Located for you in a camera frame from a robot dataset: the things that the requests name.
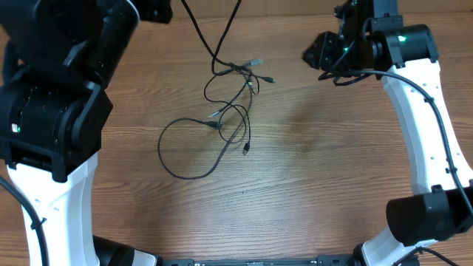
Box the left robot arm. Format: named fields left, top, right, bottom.
left=1, top=0, right=173, bottom=265

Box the thick black USB cable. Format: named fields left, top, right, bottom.
left=180, top=0, right=264, bottom=119

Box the thin black USB cable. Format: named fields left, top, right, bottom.
left=157, top=73, right=256, bottom=181

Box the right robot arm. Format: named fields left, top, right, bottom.
left=302, top=0, right=472, bottom=265

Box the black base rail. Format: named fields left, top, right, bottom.
left=160, top=254, right=364, bottom=266

